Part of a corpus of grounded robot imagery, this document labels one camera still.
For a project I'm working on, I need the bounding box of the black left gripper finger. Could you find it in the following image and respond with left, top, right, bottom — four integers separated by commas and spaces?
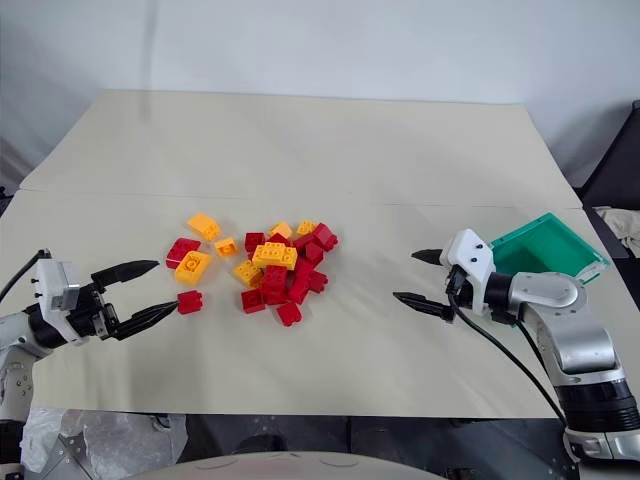
91, 259, 161, 294
115, 302, 180, 342

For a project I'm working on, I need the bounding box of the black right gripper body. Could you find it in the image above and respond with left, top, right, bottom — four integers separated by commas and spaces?
444, 266, 476, 309

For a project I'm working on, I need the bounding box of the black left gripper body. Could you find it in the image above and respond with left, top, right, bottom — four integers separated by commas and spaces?
68, 281, 122, 343

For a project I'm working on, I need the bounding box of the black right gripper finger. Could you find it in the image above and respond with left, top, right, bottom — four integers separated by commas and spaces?
410, 247, 444, 267
392, 291, 457, 324

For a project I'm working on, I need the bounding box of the green plastic bin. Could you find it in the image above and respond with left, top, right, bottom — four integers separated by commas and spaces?
489, 212, 613, 287

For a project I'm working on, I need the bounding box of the clear plastic bag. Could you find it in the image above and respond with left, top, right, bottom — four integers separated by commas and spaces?
21, 406, 189, 480

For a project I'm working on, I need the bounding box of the beige crumpled cloth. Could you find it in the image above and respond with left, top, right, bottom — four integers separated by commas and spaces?
593, 205, 640, 252

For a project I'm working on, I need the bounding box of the dark furniture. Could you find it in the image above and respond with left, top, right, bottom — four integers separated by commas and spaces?
569, 99, 640, 261

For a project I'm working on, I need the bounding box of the round beige shape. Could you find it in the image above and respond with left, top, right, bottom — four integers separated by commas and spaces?
118, 450, 452, 480

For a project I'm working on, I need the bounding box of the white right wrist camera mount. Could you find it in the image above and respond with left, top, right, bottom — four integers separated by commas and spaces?
443, 228, 497, 317

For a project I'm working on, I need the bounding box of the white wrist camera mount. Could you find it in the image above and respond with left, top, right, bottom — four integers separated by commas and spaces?
30, 258, 87, 347
443, 228, 497, 317

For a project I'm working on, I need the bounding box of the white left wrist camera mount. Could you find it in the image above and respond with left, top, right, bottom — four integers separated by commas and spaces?
30, 258, 87, 347

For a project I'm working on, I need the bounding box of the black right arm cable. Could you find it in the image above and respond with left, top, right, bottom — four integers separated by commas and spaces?
516, 319, 564, 402
447, 291, 574, 429

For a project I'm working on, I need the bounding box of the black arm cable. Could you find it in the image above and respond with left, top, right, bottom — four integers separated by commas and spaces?
0, 248, 52, 303
447, 291, 574, 429
516, 319, 564, 402

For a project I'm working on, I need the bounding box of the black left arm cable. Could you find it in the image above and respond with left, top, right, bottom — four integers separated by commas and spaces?
0, 248, 52, 303

